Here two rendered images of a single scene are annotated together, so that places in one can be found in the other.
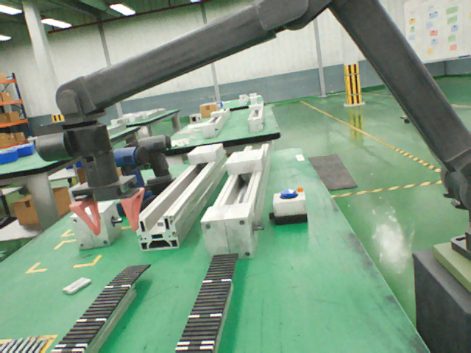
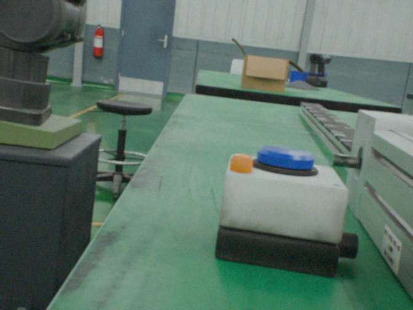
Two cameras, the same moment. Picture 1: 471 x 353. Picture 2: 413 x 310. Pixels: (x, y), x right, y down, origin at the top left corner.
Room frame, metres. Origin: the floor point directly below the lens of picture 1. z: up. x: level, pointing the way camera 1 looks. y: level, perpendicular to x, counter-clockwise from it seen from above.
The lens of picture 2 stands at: (1.32, -0.25, 0.91)
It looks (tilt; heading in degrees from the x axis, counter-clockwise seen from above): 10 degrees down; 173
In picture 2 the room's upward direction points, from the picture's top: 7 degrees clockwise
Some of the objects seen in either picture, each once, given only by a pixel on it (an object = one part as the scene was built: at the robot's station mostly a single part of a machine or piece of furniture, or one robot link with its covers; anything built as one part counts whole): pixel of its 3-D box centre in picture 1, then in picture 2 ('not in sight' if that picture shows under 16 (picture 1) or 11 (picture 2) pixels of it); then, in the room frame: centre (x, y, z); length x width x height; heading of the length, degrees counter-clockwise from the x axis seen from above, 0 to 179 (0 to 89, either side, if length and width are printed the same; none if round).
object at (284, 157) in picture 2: (288, 194); (284, 163); (0.92, -0.14, 0.84); 0.04 x 0.04 x 0.02
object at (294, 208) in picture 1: (286, 207); (290, 209); (0.92, -0.13, 0.81); 0.10 x 0.08 x 0.06; 79
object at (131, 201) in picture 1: (123, 208); not in sight; (0.67, 0.20, 0.95); 0.07 x 0.07 x 0.09; 79
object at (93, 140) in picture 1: (90, 140); not in sight; (0.68, 0.23, 1.08); 0.07 x 0.06 x 0.07; 77
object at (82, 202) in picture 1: (98, 210); not in sight; (0.68, 0.25, 0.95); 0.07 x 0.07 x 0.09; 79
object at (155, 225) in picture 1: (194, 186); not in sight; (1.25, 0.12, 0.82); 0.80 x 0.10 x 0.09; 169
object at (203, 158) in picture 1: (207, 157); not in sight; (1.50, 0.07, 0.87); 0.16 x 0.11 x 0.07; 169
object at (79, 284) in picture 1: (77, 285); not in sight; (0.73, 0.35, 0.78); 0.05 x 0.03 x 0.01; 146
